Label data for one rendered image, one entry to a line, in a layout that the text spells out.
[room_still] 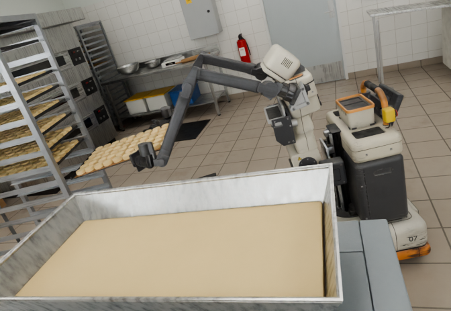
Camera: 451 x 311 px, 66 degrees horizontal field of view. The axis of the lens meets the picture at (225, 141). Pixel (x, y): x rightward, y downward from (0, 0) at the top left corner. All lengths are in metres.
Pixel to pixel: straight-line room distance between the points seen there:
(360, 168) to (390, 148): 0.18
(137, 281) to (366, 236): 0.40
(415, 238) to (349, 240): 1.54
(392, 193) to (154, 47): 5.07
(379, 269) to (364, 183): 1.35
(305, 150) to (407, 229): 0.69
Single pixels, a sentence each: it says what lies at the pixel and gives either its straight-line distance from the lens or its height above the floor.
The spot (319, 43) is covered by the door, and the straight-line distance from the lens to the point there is 5.72.
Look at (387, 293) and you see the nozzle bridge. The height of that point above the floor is 1.18.
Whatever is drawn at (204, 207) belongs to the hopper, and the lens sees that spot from 0.69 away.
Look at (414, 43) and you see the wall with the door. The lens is 5.82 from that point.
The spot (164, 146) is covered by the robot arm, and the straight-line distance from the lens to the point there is 1.71.
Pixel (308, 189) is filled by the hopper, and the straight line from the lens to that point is 0.64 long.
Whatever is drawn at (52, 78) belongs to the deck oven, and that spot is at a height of 1.27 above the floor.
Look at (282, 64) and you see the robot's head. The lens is 1.81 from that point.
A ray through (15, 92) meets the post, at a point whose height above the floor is 1.47.
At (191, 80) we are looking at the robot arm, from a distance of 1.64.
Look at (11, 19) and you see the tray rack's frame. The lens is 2.15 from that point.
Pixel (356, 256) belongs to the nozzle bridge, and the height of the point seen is 1.18.
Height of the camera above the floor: 1.62
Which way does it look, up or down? 22 degrees down
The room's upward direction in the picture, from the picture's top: 16 degrees counter-clockwise
